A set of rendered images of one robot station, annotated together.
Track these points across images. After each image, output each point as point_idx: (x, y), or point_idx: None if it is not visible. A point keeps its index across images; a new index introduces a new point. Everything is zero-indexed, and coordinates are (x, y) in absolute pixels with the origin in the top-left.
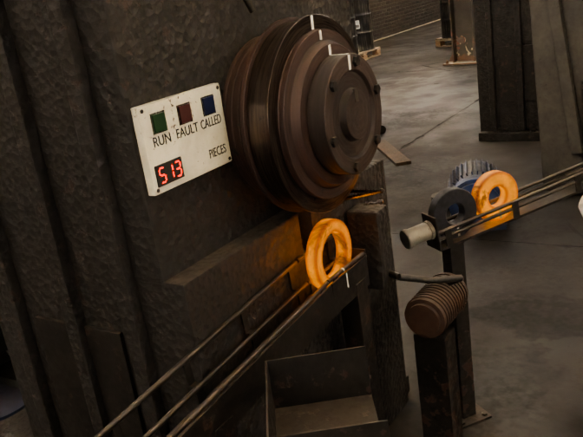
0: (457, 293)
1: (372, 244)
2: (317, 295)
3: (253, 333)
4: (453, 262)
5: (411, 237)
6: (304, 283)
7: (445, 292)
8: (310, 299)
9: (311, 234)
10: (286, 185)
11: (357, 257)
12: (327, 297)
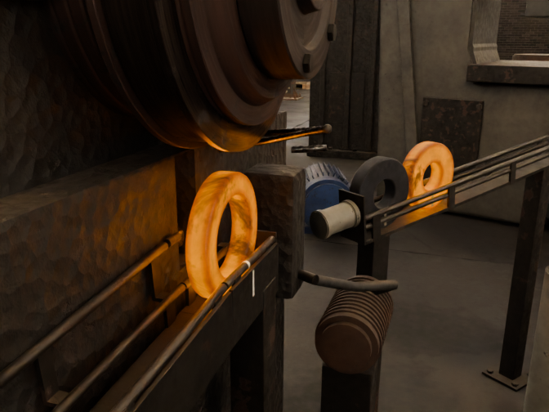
0: (386, 306)
1: (281, 226)
2: (208, 311)
3: (65, 403)
4: (375, 261)
5: (330, 221)
6: (179, 287)
7: (373, 305)
8: (194, 321)
9: (198, 194)
10: (173, 62)
11: (266, 244)
12: (224, 316)
